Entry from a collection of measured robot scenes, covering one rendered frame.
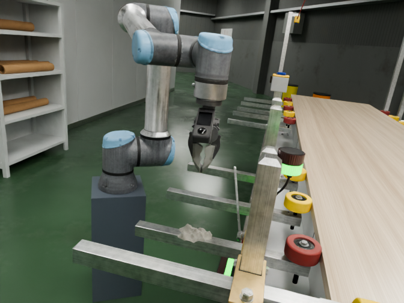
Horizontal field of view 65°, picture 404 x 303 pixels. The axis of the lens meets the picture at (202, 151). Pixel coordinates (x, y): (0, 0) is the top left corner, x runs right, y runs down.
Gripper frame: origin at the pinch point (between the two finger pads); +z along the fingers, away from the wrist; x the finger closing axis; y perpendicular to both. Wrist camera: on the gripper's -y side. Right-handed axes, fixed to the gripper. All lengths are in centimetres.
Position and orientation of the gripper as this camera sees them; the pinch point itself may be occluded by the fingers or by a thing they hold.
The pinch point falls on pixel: (201, 169)
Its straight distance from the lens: 91.6
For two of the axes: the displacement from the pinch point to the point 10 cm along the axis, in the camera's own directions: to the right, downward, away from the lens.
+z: -1.0, 9.4, 3.2
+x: -9.9, -1.2, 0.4
